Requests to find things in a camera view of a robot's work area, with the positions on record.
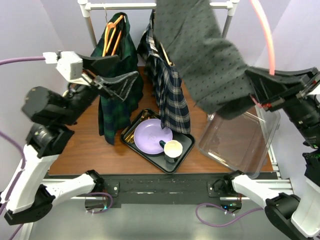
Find dark green plaid skirt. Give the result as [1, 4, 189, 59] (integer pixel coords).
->
[98, 12, 144, 145]

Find clear plastic bin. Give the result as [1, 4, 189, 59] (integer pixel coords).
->
[197, 107, 281, 179]

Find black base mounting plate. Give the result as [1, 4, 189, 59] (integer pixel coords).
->
[102, 173, 245, 208]

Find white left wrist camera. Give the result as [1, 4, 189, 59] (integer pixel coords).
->
[42, 51, 83, 84]

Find grey dotted skirt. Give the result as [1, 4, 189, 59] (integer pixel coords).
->
[152, 0, 305, 121]

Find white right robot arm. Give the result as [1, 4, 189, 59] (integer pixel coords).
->
[212, 67, 320, 240]

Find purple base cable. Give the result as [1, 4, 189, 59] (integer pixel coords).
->
[194, 202, 266, 228]
[84, 191, 115, 215]

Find navy white plaid skirt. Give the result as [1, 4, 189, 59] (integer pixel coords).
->
[137, 10, 191, 134]

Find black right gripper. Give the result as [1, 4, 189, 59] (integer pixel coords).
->
[243, 62, 320, 144]

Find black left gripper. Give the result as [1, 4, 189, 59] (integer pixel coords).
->
[57, 51, 138, 126]

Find purple plate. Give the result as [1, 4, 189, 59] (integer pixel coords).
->
[133, 118, 173, 155]

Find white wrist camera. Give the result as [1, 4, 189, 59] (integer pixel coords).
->
[301, 73, 320, 98]
[42, 51, 83, 84]

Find gold cutlery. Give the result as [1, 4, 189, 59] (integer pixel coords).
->
[124, 109, 154, 144]

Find black tray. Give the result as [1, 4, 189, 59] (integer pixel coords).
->
[120, 108, 196, 174]

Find dark green cream mug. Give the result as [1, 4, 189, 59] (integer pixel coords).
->
[159, 140, 183, 163]

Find orange hanger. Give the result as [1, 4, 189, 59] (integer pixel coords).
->
[102, 14, 124, 57]

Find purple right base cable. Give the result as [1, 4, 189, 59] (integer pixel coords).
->
[194, 202, 266, 228]

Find pink hanger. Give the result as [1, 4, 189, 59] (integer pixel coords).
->
[248, 0, 276, 111]

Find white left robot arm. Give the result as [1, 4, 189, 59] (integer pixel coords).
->
[0, 51, 139, 225]

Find beige hanger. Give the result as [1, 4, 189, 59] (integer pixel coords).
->
[159, 42, 174, 66]

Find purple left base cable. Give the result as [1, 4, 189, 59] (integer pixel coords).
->
[84, 191, 115, 215]

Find white metal clothes rack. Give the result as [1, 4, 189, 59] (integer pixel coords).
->
[77, 0, 240, 48]

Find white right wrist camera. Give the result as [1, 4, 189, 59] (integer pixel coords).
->
[301, 73, 320, 98]

